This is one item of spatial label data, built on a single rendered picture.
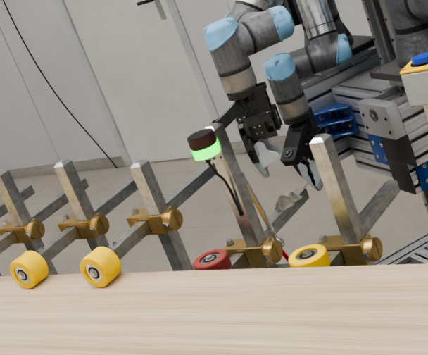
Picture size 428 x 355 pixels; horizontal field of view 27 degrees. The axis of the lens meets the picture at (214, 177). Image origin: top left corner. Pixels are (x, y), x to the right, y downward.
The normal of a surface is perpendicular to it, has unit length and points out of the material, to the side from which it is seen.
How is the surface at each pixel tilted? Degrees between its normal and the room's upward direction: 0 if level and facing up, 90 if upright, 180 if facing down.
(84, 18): 90
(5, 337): 0
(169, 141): 90
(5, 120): 90
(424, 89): 90
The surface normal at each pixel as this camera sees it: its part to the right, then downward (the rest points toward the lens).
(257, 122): -0.22, 0.40
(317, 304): -0.35, -0.88
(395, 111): 0.38, 0.17
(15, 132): -0.55, 0.46
